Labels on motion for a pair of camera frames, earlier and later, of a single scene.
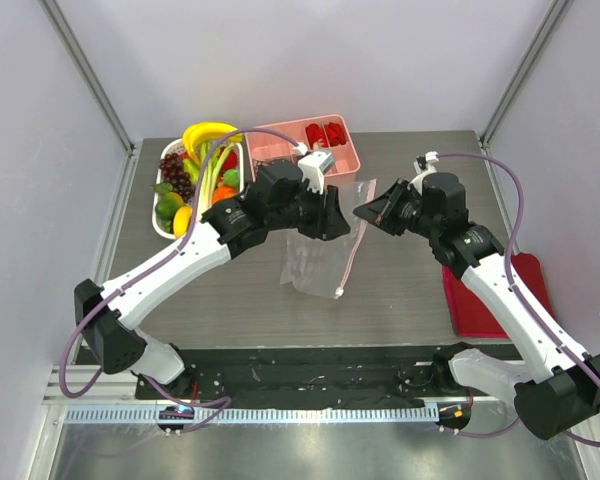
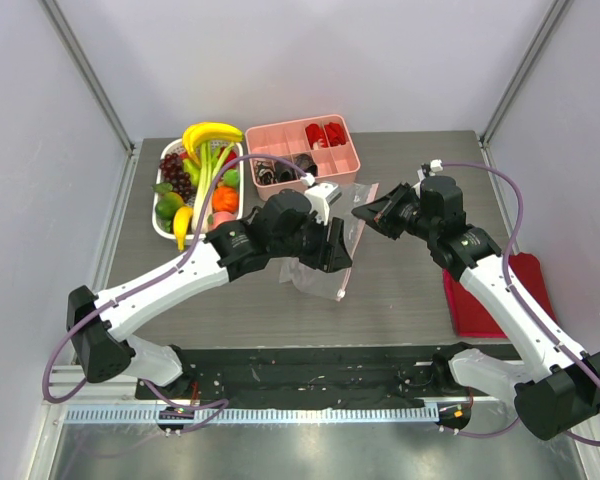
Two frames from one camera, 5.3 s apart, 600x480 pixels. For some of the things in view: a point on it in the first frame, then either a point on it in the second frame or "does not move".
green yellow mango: x=168 y=205 does not move
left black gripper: x=329 y=221 → x=335 y=252
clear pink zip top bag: x=319 y=267 does not move
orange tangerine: x=223 y=192 does not move
